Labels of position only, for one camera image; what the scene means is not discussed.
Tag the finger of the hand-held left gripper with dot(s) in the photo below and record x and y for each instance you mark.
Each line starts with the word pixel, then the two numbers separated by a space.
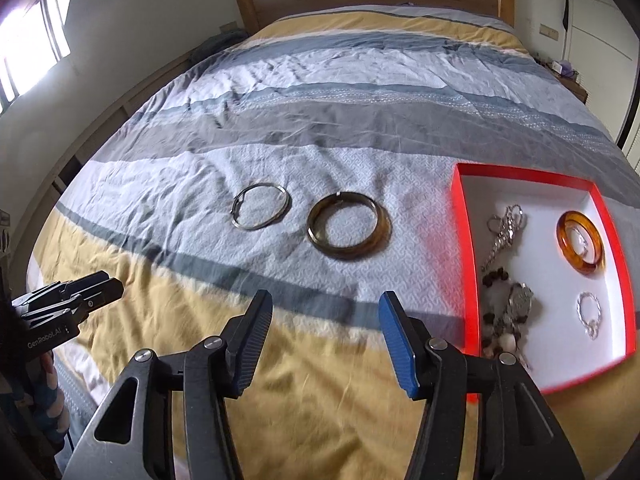
pixel 55 292
pixel 85 302

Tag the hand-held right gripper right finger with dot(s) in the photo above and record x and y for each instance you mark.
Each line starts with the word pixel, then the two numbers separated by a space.
pixel 400 350

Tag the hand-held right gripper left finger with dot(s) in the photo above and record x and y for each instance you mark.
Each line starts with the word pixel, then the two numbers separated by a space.
pixel 250 345

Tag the dark brown bangle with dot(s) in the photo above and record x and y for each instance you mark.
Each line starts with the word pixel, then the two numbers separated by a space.
pixel 382 231

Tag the silver bangle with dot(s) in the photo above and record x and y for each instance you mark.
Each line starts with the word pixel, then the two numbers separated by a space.
pixel 235 211

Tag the red jewelry box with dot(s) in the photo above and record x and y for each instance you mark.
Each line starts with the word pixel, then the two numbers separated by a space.
pixel 545 280

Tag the person's left hand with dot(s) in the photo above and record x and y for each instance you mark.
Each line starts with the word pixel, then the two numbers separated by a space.
pixel 52 400

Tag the silver watch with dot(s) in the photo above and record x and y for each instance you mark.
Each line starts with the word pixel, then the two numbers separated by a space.
pixel 520 302

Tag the amber bangle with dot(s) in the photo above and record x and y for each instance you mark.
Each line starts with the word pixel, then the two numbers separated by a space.
pixel 565 251

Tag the striped bed blanket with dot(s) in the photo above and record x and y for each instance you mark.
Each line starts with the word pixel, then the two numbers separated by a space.
pixel 325 110

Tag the window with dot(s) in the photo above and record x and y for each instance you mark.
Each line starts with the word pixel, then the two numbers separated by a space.
pixel 30 45

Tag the blue-grey cloth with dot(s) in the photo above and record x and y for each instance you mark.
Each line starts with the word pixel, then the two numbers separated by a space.
pixel 220 45

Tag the wooden nightstand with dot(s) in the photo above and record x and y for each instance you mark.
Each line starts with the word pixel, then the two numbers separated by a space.
pixel 570 90

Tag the white wardrobe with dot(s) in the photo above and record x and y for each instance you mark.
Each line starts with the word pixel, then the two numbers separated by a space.
pixel 610 35

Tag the beige wall socket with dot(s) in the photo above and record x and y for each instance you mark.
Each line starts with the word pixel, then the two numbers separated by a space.
pixel 549 32
pixel 228 26

